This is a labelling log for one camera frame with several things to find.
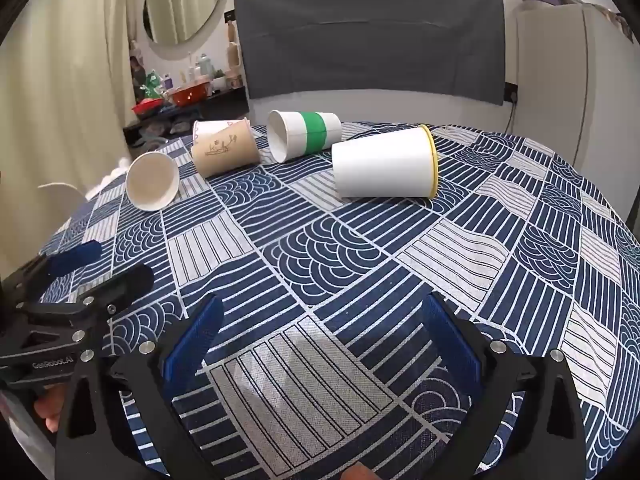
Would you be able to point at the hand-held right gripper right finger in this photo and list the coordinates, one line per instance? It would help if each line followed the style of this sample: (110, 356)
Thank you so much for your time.
(449, 341)

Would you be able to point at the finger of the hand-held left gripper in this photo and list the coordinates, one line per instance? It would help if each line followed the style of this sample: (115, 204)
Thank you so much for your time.
(75, 256)
(125, 284)

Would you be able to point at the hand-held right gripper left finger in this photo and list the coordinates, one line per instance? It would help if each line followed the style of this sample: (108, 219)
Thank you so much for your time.
(196, 340)

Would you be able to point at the small plain white paper cup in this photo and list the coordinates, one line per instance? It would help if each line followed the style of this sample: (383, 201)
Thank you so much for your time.
(150, 181)

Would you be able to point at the brown paper cup with drawing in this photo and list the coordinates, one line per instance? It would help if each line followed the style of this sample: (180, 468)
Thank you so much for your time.
(226, 149)

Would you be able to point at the large white yellow-rimmed cup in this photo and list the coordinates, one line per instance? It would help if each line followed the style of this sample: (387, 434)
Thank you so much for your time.
(382, 165)

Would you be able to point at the white cup with green band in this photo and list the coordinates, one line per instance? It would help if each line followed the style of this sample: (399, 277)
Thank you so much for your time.
(302, 135)

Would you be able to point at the person's left hand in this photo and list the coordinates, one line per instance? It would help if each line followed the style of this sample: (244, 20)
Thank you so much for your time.
(48, 410)

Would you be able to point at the person's right hand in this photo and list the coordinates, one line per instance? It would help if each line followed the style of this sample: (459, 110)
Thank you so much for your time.
(359, 473)

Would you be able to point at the white chair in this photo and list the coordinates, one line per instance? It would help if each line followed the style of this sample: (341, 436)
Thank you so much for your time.
(62, 195)

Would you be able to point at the white fluffy cloth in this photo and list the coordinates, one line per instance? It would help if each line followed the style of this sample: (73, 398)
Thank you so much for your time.
(117, 167)

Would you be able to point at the blue white patterned tablecloth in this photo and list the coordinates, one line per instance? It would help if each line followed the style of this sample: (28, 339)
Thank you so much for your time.
(325, 260)

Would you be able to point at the beige curtain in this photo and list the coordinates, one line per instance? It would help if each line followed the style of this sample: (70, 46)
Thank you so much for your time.
(60, 85)

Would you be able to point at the green packet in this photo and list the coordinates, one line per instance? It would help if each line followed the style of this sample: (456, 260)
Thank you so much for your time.
(154, 86)

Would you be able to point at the black side shelf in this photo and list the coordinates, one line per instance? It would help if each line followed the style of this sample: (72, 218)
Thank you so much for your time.
(226, 102)

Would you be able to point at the white teal bottle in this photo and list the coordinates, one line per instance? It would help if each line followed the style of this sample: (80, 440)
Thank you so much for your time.
(205, 66)

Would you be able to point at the wooden vase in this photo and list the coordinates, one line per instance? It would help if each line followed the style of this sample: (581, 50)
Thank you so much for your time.
(233, 62)

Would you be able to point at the white refrigerator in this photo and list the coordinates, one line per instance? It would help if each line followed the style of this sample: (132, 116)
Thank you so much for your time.
(560, 70)

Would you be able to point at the dark grey hanging cloth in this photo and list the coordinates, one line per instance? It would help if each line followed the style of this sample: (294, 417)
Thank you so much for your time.
(370, 35)

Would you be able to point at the black wall socket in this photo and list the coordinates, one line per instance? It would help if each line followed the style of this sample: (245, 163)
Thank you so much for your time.
(510, 92)

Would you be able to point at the oval wall mirror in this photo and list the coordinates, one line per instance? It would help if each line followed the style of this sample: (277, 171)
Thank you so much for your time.
(185, 0)

